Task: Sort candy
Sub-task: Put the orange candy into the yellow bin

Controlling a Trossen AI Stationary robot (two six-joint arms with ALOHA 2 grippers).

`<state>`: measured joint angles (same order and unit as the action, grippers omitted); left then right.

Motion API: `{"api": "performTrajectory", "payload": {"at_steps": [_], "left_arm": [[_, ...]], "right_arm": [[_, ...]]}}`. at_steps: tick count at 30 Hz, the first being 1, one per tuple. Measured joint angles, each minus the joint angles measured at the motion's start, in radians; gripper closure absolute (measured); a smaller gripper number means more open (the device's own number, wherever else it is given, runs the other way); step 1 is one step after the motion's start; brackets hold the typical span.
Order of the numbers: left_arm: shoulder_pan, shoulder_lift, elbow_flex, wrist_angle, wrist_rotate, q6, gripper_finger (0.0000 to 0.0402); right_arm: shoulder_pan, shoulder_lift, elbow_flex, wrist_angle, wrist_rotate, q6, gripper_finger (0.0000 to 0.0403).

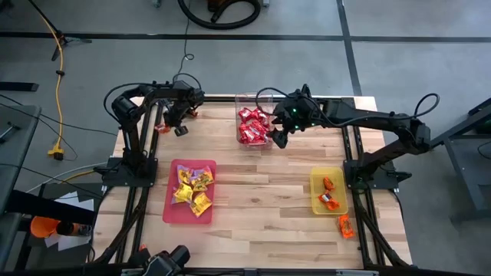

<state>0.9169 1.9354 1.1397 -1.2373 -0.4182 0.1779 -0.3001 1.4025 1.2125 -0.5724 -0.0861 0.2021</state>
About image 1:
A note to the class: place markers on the pink plastic bin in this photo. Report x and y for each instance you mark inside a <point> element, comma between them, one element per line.
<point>170,214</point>

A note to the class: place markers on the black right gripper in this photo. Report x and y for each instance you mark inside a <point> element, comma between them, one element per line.
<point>303,113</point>

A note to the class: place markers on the white paper sheets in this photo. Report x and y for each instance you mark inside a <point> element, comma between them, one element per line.
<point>71,199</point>

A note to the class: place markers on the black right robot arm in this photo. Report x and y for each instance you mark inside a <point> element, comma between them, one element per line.
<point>376,117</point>

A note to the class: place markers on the yellow sour candy pack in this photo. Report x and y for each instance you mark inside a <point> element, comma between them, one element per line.
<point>199,186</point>
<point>183,192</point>
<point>207,177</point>
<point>185,175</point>
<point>201,204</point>

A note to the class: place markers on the red silver candy pack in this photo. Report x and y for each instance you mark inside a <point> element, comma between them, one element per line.
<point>142,247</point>

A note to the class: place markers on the dark bottle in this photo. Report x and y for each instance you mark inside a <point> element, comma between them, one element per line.
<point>74,229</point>

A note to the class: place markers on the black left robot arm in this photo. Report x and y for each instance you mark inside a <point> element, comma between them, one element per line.
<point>132,145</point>

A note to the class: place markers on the yellow plastic bin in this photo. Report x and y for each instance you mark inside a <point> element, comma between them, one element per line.
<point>337,174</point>

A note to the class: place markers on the black flat bar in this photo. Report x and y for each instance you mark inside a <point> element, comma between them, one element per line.
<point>19,86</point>

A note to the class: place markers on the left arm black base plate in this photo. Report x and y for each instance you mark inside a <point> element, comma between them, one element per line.
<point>115,178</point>

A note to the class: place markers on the black metal beam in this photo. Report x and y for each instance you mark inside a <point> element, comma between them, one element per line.
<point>46,207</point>

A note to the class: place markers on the black tripod stand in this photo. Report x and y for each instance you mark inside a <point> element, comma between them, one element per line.
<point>76,40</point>

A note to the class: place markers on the black device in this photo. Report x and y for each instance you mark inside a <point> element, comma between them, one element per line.
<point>165,262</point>

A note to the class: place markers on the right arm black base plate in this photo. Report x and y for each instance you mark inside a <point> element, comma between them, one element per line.
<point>377,180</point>

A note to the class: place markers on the grey metal stand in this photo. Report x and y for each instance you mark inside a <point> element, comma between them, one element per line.
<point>464,172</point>

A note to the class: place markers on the clear plastic bin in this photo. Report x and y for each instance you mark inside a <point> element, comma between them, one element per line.
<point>255,99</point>

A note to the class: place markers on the grey side table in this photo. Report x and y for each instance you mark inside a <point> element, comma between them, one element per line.
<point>15,153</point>

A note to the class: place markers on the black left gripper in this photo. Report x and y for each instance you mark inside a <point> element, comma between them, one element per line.
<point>180,113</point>

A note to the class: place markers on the silver metal bracket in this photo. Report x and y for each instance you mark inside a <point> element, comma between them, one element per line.
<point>356,273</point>

